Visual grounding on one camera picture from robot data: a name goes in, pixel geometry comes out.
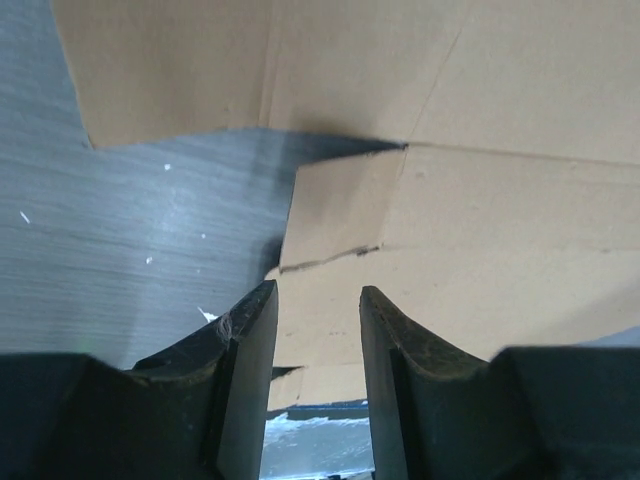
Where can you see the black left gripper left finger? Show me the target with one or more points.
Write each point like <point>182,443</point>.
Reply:
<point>195,410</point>

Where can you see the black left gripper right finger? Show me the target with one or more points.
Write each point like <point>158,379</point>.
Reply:
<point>437,412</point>

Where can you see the brown cardboard box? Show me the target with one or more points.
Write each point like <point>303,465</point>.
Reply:
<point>510,214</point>

